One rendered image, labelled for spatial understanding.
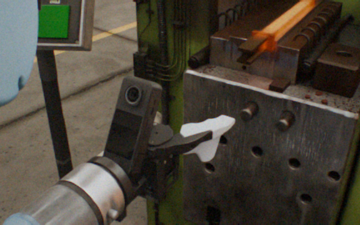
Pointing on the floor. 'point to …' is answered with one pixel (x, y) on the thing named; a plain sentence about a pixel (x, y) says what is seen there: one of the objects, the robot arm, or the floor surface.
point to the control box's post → (54, 109)
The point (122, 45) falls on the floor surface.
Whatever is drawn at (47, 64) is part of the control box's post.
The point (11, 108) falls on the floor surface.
